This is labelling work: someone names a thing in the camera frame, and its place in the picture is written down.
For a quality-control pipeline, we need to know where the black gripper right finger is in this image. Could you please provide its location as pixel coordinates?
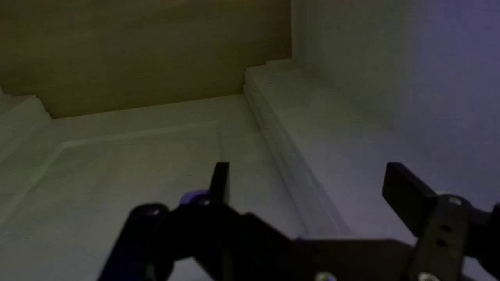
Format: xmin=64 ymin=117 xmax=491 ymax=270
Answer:
xmin=382 ymin=161 xmax=500 ymax=281

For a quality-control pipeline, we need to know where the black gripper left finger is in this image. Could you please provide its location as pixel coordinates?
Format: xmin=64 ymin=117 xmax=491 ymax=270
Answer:
xmin=99 ymin=161 xmax=296 ymax=281

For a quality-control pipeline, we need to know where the white panelled door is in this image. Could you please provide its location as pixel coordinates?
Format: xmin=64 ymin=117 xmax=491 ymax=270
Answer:
xmin=0 ymin=92 xmax=310 ymax=281

